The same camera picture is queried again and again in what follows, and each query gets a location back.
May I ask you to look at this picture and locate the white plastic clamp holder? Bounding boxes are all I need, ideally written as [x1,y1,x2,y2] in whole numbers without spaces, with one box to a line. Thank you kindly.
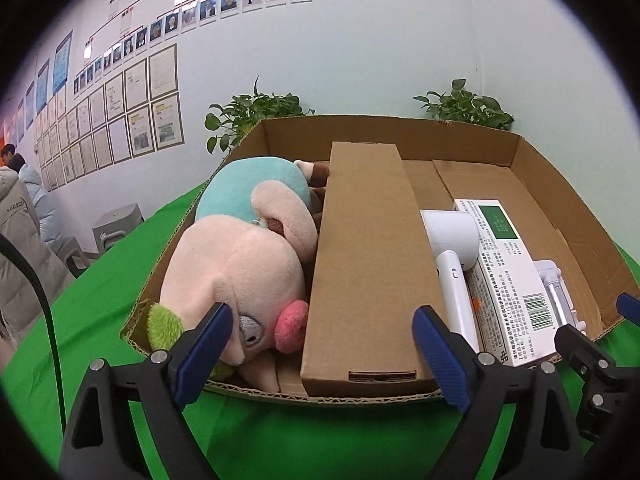
[532,259,588,333]

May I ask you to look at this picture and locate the wall of framed certificates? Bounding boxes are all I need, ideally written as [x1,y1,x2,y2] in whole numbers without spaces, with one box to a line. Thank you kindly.
[17,42,186,191]

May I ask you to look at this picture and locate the long narrow cardboard box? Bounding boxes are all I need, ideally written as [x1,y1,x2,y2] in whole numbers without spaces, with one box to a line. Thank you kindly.
[300,141,446,400]

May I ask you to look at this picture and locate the large leafy potted plant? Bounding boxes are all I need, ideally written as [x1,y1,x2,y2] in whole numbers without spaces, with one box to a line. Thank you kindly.
[204,76,316,155]

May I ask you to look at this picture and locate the blue wall poster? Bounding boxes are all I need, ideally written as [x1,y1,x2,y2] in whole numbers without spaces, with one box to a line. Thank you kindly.
[52,30,73,91]
[36,59,51,116]

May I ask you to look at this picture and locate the pink and teal plush toy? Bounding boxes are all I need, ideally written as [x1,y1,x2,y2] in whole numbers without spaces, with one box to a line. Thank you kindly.
[146,156,333,393]

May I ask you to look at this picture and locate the row of portrait photos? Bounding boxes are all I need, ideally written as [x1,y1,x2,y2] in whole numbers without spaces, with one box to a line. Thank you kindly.
[72,0,313,96]

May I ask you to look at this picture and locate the large cardboard box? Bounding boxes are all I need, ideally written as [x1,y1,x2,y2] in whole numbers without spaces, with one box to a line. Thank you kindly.
[120,114,640,403]

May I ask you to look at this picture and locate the black cable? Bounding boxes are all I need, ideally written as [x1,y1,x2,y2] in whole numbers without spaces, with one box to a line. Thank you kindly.
[0,234,67,431]

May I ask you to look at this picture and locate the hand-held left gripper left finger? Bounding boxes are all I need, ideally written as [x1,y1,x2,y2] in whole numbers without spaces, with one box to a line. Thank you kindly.
[59,301,236,480]

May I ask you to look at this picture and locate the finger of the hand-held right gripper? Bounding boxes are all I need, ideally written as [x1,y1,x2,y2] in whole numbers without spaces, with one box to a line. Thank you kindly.
[554,324,638,443]
[616,292,640,328]

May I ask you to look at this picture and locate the white and green medicine box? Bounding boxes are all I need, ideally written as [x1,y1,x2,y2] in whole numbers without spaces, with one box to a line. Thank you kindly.
[452,199,557,367]

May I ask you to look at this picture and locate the small leafy potted plant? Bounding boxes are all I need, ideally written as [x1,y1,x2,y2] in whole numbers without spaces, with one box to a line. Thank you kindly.
[412,78,515,131]

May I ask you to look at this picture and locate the white hair dryer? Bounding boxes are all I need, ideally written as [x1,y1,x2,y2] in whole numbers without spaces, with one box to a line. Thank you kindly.
[420,209,483,353]

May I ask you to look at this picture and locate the grey plastic stool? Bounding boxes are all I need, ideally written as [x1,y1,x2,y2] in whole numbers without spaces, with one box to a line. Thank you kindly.
[92,203,146,263]
[57,236,91,278]

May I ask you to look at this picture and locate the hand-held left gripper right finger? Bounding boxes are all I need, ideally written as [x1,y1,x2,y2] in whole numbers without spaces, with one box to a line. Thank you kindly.
[411,305,583,480]

